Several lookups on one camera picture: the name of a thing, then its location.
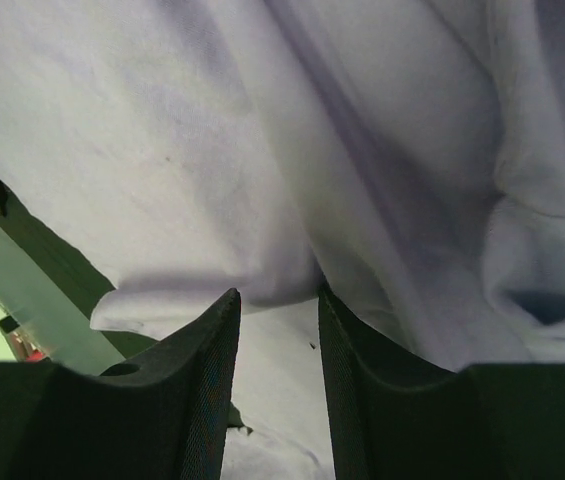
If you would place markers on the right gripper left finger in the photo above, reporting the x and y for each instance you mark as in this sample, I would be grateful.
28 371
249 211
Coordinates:
162 414

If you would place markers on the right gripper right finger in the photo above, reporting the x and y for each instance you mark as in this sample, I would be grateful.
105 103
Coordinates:
394 415

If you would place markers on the purple t shirt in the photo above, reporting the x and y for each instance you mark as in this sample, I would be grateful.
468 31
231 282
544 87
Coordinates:
408 154

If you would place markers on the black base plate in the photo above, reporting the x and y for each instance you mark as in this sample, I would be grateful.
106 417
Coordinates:
75 289

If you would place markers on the aluminium frame rail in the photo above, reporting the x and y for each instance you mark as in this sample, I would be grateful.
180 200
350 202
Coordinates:
27 300

